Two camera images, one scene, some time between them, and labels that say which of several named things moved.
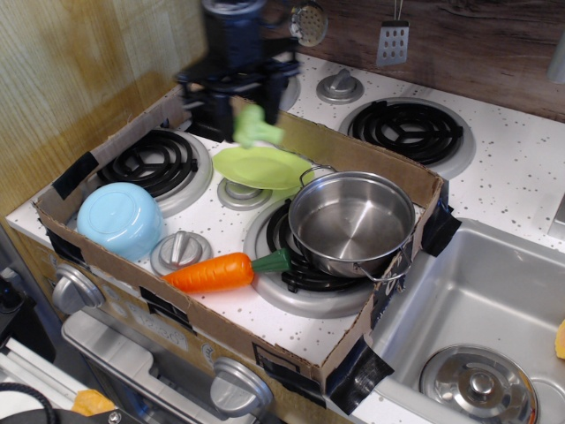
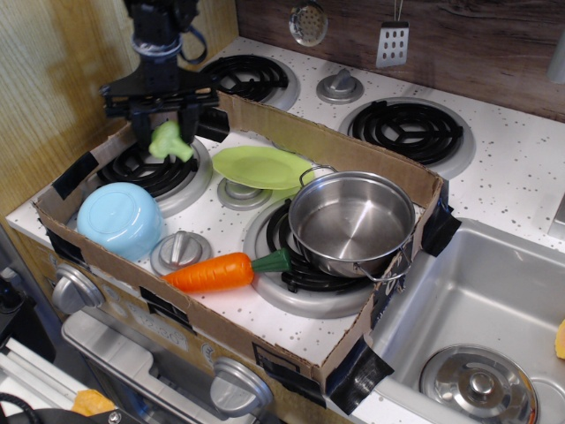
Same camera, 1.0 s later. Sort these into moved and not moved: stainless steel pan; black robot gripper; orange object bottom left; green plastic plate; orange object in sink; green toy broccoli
Moved: green toy broccoli; black robot gripper
Not moved: orange object bottom left; green plastic plate; stainless steel pan; orange object in sink
